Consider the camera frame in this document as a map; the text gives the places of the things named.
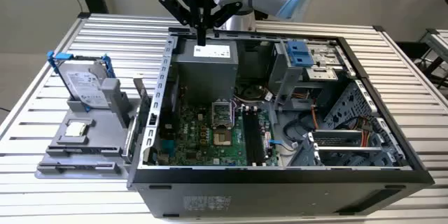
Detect graphics card with metal bracket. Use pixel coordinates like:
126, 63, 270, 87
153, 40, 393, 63
121, 76, 155, 165

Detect metal slat side table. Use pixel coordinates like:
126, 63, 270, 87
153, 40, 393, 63
414, 27, 448, 90

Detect RAM stick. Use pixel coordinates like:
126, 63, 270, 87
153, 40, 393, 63
47, 146, 121, 154
38, 165, 115, 172

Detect hard disk in blue carrier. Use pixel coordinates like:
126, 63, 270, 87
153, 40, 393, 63
46, 50, 117, 112

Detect RAM slot with white latches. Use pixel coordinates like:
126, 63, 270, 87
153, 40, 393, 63
245, 105, 258, 167

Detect green Dell motherboard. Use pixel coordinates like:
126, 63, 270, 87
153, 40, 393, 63
157, 103, 281, 167

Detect thick black cable loop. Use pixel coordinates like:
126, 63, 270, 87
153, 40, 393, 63
282, 118, 311, 147

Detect metal disk bay cage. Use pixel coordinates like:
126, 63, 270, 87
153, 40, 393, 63
287, 119, 409, 168

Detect metal socket cover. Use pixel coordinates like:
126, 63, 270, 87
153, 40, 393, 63
211, 100, 234, 128

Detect silver CPU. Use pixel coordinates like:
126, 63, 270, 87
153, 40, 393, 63
65, 121, 89, 137

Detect grey plastic parts rack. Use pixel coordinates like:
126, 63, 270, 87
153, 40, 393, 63
33, 77, 142, 180

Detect multicoloured wire ribbon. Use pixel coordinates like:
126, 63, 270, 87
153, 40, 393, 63
358, 118, 374, 147

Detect black open PC case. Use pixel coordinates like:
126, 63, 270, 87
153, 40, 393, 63
125, 27, 434, 219

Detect orange drive power wires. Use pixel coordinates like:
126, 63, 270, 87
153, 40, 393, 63
309, 104, 321, 132

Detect grey power supply unit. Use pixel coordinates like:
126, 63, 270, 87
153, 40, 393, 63
170, 39, 239, 104

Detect power supply wire bundle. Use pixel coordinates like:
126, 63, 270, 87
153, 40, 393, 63
233, 83, 277, 105

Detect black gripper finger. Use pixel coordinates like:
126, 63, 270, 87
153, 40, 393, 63
201, 1, 243, 47
158, 0, 202, 47

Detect CPU socket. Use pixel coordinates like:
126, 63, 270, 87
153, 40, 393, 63
211, 128, 234, 147

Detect blue plastic drive latch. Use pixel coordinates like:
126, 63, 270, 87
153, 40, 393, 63
283, 39, 314, 69

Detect grey optical drive cage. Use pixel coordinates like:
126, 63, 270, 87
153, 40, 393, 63
271, 39, 345, 104

